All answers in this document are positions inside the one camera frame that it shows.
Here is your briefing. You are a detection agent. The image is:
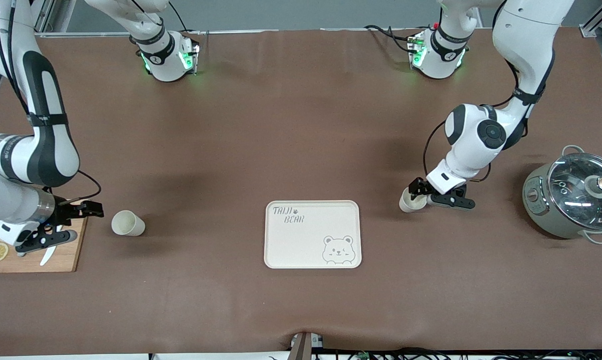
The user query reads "white plastic cup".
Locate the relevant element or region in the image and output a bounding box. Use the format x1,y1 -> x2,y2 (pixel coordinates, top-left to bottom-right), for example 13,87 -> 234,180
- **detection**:
399,187 -> 428,214
111,210 -> 146,237

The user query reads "beige bear print tray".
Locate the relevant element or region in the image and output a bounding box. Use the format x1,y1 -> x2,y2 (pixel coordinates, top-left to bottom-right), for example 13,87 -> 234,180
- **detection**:
264,200 -> 362,270

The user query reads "bamboo cutting board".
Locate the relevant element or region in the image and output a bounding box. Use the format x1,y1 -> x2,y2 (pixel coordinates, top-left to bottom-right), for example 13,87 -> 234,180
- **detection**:
0,202 -> 88,274

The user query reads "grey green cooking pot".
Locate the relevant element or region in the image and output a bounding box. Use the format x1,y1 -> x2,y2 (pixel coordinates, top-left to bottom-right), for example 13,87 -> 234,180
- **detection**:
522,145 -> 602,245

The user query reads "glass pot lid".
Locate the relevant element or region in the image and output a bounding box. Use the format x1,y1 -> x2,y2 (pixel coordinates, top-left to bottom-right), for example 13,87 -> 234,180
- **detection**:
547,152 -> 602,232

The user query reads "brown table mat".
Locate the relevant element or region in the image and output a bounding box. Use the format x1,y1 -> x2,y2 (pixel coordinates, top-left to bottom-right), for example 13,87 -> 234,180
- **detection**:
0,27 -> 602,357

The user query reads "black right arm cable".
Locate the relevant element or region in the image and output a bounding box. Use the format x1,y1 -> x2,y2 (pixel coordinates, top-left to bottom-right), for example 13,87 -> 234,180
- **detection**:
0,0 -> 102,206

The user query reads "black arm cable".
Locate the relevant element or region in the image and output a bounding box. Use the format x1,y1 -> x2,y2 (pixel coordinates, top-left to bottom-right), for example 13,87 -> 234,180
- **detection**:
0,0 -> 102,206
423,0 -> 556,185

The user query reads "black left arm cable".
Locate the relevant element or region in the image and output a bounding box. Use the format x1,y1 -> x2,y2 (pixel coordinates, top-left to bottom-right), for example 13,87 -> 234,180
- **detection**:
423,0 -> 556,185

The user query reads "black base power cable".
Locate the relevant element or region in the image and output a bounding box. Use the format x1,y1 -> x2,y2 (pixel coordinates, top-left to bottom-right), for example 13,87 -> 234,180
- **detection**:
365,24 -> 412,53
168,0 -> 189,33

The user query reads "brown table edge bracket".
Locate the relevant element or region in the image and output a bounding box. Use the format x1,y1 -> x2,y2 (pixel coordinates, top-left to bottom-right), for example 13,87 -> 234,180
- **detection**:
290,331 -> 325,360

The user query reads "silver aluminium frame profile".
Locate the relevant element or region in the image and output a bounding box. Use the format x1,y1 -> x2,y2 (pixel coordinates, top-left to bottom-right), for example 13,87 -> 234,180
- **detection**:
580,0 -> 602,38
31,0 -> 70,35

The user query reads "silver table edge rail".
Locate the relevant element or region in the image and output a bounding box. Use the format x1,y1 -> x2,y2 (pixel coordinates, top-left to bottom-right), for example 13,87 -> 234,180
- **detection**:
33,28 -> 481,37

